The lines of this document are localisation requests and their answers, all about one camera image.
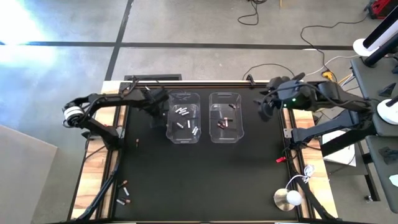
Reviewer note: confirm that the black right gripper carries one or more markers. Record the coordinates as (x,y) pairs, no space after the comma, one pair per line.
(292,93)

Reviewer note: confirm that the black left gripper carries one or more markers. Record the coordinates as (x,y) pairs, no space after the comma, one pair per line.
(157,97)

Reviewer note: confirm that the clear plastic bin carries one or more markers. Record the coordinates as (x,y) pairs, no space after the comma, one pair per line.
(169,133)
(213,137)

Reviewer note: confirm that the black AAA battery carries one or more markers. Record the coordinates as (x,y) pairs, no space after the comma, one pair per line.
(230,119)
(232,106)

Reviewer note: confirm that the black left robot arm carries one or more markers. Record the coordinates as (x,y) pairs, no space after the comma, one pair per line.
(118,99)

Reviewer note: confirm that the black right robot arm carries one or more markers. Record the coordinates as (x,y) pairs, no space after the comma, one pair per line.
(335,124)

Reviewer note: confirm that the black slotted panel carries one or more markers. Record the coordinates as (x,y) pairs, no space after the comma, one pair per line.
(152,76)

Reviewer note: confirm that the red clip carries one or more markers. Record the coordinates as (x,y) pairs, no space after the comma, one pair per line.
(280,160)

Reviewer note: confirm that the black support beam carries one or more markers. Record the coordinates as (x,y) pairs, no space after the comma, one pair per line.
(342,141)

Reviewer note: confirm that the white board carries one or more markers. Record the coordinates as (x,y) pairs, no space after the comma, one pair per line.
(339,155)

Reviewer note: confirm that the white ball on brass base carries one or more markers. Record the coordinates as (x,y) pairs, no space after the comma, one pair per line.
(289,199)

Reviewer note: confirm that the grey side table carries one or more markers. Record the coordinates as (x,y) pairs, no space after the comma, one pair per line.
(377,174)
(370,77)

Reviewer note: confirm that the small black object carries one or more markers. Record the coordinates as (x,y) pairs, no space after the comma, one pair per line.
(388,155)
(387,90)

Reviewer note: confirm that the white round base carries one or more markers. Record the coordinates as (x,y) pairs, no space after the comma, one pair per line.
(388,110)

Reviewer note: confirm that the white and black cylinder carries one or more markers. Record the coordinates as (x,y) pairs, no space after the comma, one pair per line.
(382,31)

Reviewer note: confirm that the beige panel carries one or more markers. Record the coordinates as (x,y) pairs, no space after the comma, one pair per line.
(25,174)

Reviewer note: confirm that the red and black tool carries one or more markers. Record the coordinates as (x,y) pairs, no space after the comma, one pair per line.
(381,6)

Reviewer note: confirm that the pale blue object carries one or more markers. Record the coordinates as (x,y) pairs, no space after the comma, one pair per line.
(394,180)

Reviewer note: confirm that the black aluminium rig frame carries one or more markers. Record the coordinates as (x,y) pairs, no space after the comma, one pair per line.
(202,84)

